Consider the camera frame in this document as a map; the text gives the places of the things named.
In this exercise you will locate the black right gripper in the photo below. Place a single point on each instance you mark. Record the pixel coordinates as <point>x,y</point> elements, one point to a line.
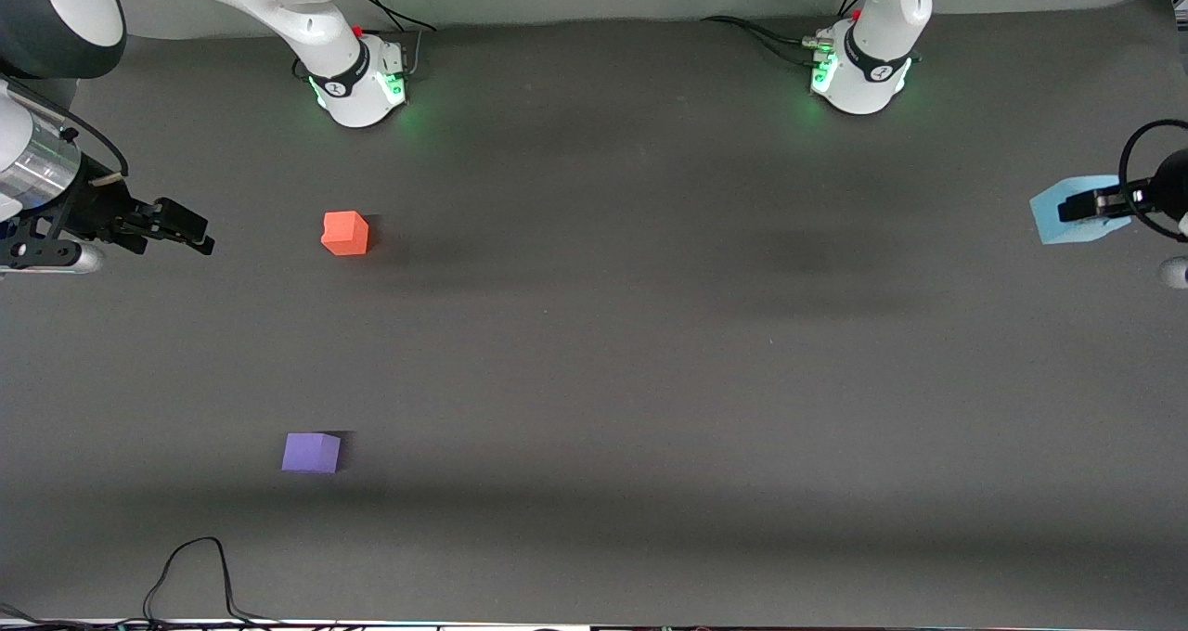
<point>100,209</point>

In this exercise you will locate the orange foam block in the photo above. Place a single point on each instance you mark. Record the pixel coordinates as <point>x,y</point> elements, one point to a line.
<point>343,234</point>

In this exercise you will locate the light blue foam block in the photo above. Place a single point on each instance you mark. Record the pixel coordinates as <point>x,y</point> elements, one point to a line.
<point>1053,227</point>

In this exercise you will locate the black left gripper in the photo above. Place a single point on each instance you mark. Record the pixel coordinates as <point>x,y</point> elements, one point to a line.
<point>1168,189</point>

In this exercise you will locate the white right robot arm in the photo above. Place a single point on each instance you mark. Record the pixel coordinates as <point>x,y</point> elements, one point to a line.
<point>316,19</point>

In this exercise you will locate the purple foam block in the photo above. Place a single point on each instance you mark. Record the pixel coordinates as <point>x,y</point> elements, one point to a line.
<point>309,455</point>

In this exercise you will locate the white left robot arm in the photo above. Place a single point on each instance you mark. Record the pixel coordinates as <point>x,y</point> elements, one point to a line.
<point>872,65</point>

